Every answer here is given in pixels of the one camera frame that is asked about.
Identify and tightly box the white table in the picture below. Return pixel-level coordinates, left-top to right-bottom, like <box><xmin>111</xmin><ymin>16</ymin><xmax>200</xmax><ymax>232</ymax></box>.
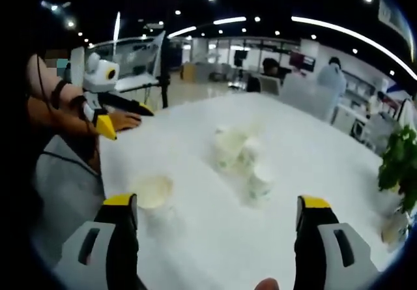
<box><xmin>97</xmin><ymin>93</ymin><xmax>408</xmax><ymax>290</ymax></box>

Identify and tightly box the black cable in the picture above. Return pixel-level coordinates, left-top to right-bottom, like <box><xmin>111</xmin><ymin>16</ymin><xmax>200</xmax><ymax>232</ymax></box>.
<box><xmin>42</xmin><ymin>151</ymin><xmax>100</xmax><ymax>175</ymax></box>
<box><xmin>34</xmin><ymin>53</ymin><xmax>53</xmax><ymax>115</ymax></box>

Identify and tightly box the long ceiling light strip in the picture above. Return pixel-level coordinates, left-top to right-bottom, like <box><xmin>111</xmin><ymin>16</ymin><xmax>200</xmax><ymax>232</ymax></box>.
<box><xmin>291</xmin><ymin>15</ymin><xmax>417</xmax><ymax>79</ymax></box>

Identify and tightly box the grey display panel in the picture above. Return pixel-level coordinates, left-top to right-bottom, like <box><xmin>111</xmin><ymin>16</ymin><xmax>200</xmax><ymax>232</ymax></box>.
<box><xmin>87</xmin><ymin>31</ymin><xmax>167</xmax><ymax>92</ymax></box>

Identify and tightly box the person's right hand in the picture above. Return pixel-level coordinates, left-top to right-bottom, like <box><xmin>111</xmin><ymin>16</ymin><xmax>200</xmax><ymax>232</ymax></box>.
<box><xmin>253</xmin><ymin>277</ymin><xmax>281</xmax><ymax>290</ymax></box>

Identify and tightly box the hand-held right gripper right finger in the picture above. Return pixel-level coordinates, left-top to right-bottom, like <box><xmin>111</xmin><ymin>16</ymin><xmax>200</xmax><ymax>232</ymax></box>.
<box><xmin>294</xmin><ymin>194</ymin><xmax>382</xmax><ymax>290</ymax></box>

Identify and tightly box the green potted plant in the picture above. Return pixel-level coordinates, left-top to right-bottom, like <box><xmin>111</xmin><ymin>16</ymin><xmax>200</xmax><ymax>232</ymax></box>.
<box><xmin>377</xmin><ymin>125</ymin><xmax>417</xmax><ymax>214</ymax></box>

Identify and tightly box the yellow cabinet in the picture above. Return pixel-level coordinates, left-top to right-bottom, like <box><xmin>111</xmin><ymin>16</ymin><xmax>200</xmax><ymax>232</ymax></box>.
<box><xmin>180</xmin><ymin>62</ymin><xmax>196</xmax><ymax>81</ymax></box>

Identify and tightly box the frosted white partition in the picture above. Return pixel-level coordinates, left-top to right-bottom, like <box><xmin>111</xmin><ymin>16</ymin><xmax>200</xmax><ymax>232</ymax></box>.
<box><xmin>280</xmin><ymin>73</ymin><xmax>330</xmax><ymax>121</ymax></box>

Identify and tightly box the black wrist band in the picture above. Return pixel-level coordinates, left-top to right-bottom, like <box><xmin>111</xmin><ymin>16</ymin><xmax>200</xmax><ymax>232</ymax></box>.
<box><xmin>73</xmin><ymin>94</ymin><xmax>88</xmax><ymax>115</ymax></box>

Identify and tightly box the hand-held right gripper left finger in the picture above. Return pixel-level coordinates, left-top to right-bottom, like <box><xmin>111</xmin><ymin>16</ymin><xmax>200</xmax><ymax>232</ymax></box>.
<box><xmin>53</xmin><ymin>192</ymin><xmax>141</xmax><ymax>290</ymax></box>

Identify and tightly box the white paper cup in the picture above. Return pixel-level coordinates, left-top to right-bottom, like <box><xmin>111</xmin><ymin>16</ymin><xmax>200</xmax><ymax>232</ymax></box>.
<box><xmin>130</xmin><ymin>175</ymin><xmax>175</xmax><ymax>212</ymax></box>

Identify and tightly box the pile of paper cups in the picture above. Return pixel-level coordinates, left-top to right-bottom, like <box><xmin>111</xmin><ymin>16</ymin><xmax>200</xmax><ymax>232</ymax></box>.
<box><xmin>211</xmin><ymin>123</ymin><xmax>274</xmax><ymax>206</ymax></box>

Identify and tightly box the black tripod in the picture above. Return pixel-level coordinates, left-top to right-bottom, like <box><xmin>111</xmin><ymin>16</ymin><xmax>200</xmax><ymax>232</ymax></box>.
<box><xmin>143</xmin><ymin>29</ymin><xmax>172</xmax><ymax>110</ymax></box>

